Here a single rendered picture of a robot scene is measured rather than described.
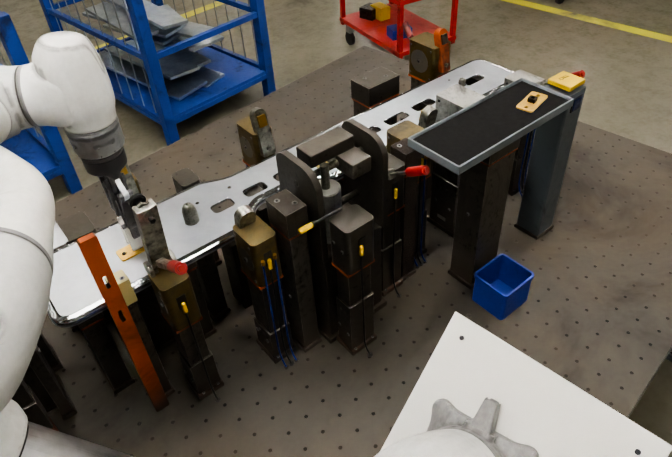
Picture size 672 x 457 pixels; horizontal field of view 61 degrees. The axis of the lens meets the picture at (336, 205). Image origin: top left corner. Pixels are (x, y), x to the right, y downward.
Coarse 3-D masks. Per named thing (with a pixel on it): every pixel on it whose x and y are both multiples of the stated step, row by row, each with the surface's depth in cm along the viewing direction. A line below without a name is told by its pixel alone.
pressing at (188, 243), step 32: (480, 64) 175; (416, 96) 162; (384, 128) 150; (192, 192) 133; (224, 192) 133; (224, 224) 124; (64, 256) 119; (192, 256) 117; (64, 288) 112; (96, 288) 112; (64, 320) 105
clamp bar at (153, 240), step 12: (132, 204) 98; (144, 204) 97; (144, 216) 96; (156, 216) 98; (144, 228) 98; (156, 228) 100; (144, 240) 100; (156, 240) 101; (156, 252) 103; (168, 252) 105; (156, 264) 105
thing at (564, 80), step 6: (564, 72) 135; (552, 78) 133; (558, 78) 133; (564, 78) 133; (570, 78) 133; (576, 78) 133; (582, 78) 132; (552, 84) 133; (558, 84) 132; (564, 84) 131; (570, 84) 131; (576, 84) 131; (570, 90) 130
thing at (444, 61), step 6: (438, 30) 170; (444, 30) 170; (438, 36) 170; (444, 36) 170; (438, 42) 171; (444, 42) 171; (444, 48) 173; (444, 54) 174; (444, 60) 174; (438, 66) 175; (444, 66) 175
